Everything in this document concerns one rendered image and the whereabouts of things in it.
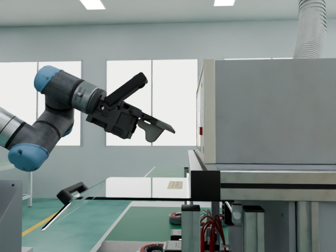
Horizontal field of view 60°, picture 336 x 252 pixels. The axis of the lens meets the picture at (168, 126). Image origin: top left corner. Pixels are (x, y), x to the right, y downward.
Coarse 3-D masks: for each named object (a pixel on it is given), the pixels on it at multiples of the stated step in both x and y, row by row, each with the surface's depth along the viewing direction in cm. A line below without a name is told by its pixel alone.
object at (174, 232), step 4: (172, 232) 90; (176, 232) 90; (180, 232) 90; (172, 236) 87; (176, 236) 87; (180, 236) 87; (208, 236) 93; (208, 240) 89; (216, 240) 89; (164, 244) 91; (208, 244) 86; (216, 244) 86; (164, 248) 87; (204, 248) 86; (208, 248) 86; (216, 248) 86
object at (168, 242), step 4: (168, 240) 69; (172, 240) 69; (176, 240) 69; (180, 240) 69; (168, 244) 66; (172, 244) 66; (176, 244) 66; (180, 244) 66; (168, 248) 64; (172, 248) 64; (176, 248) 64; (180, 248) 64
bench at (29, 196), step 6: (0, 162) 463; (6, 162) 463; (0, 168) 400; (6, 168) 413; (30, 174) 483; (30, 180) 483; (30, 186) 483; (30, 192) 483; (24, 198) 466; (30, 198) 483; (30, 204) 483
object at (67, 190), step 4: (76, 184) 64; (80, 184) 65; (84, 184) 67; (64, 188) 58; (68, 188) 59; (72, 188) 61; (76, 188) 63; (80, 188) 66; (84, 188) 66; (60, 192) 57; (64, 192) 57; (68, 192) 58; (72, 192) 62; (80, 192) 66; (60, 196) 57; (64, 196) 57; (68, 196) 57; (72, 196) 58; (60, 200) 57; (64, 200) 56; (68, 200) 56; (64, 204) 56
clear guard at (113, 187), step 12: (108, 180) 68; (120, 180) 68; (132, 180) 68; (144, 180) 68; (156, 180) 68; (168, 180) 68; (180, 180) 68; (84, 192) 53; (96, 192) 53; (108, 192) 53; (120, 192) 53; (132, 192) 53; (144, 192) 53; (156, 192) 53; (168, 192) 53; (180, 192) 53; (72, 204) 53; (60, 216) 53
